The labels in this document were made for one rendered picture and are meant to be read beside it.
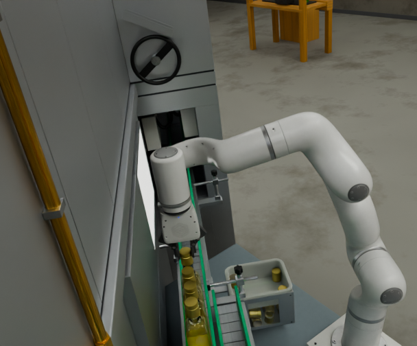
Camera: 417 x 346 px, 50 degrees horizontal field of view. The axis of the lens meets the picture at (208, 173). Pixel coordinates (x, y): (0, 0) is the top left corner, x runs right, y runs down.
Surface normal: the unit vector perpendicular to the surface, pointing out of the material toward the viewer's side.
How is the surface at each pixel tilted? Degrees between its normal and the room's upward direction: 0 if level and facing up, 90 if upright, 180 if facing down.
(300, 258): 0
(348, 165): 45
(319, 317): 0
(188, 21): 90
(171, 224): 89
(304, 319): 0
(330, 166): 61
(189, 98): 90
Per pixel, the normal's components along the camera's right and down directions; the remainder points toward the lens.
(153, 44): 0.11, 0.49
